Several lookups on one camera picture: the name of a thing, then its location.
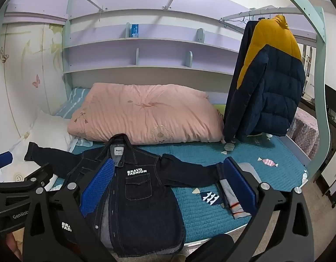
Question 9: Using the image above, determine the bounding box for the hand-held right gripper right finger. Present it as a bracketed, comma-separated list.
[223, 157, 315, 262]

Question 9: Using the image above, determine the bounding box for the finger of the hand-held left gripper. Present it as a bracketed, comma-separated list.
[0, 164, 53, 197]
[0, 151, 14, 172]

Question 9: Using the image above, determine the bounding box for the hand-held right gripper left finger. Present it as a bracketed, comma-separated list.
[23, 159, 116, 262]

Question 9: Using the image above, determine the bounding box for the dark denim jacket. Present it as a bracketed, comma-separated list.
[24, 134, 226, 258]

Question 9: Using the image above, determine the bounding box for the teal quilted bedspread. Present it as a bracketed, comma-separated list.
[55, 134, 309, 245]

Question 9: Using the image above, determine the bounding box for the white patterned blanket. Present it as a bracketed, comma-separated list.
[0, 109, 79, 193]

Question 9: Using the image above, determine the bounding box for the pink patterned blanket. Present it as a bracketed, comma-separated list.
[286, 106, 320, 160]

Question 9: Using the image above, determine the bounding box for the dark hanging jacket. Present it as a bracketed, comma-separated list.
[224, 19, 256, 143]

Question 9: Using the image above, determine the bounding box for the pink quilt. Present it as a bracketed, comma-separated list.
[67, 82, 225, 145]

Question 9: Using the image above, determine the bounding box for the blue striped pillow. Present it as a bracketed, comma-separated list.
[55, 87, 92, 118]

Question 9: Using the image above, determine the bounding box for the white cabinet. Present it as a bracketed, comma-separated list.
[319, 142, 336, 197]

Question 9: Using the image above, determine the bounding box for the yellow and navy puffer jacket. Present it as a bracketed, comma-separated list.
[233, 15, 306, 137]

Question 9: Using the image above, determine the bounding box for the black monitor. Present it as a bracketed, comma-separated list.
[324, 84, 336, 115]

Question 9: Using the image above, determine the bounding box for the lilac wall shelf unit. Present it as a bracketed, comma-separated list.
[63, 8, 240, 77]

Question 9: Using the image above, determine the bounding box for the white clothes rail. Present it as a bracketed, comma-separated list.
[219, 6, 302, 26]

